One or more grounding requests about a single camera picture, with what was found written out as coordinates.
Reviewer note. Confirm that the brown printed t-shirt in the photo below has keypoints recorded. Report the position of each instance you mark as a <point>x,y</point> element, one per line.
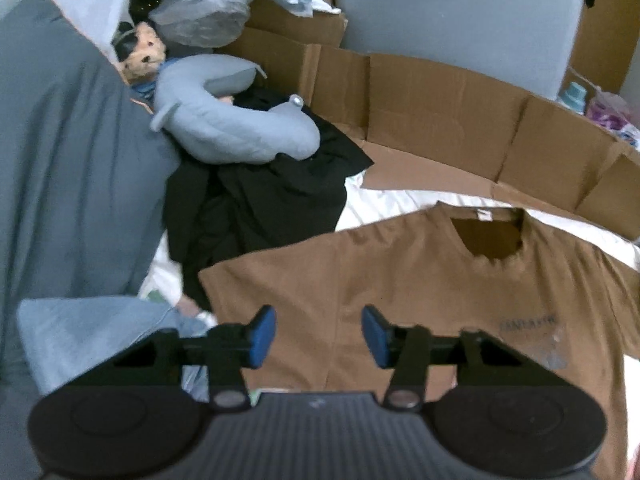
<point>400,270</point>

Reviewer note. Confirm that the grey panel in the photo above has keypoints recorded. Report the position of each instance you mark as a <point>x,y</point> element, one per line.
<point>450,10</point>

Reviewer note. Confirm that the light blue jeans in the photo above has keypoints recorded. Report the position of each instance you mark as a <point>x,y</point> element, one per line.
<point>90,330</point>

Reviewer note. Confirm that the small plush bear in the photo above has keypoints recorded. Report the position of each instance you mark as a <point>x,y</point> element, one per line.
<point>142,55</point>

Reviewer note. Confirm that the clear plastic wrapped bundle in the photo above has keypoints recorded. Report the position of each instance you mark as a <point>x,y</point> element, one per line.
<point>205,10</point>

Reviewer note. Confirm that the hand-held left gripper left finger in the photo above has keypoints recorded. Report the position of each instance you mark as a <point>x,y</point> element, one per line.
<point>263,335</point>

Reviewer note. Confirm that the grey blanket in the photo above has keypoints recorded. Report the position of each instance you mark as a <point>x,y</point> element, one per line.
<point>65,160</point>

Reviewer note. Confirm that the black garment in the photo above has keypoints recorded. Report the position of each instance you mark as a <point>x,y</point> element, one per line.
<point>260,185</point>

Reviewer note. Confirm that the brown cardboard box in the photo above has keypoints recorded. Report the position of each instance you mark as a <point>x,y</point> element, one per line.
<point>440,100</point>

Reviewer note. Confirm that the grey neck pillow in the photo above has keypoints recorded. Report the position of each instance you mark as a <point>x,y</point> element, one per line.
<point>225,125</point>

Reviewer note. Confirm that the purple patterned cloth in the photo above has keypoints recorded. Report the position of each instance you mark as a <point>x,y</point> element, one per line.
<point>607,112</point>

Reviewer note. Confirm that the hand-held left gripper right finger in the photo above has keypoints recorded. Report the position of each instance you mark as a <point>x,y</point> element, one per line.
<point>377,337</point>

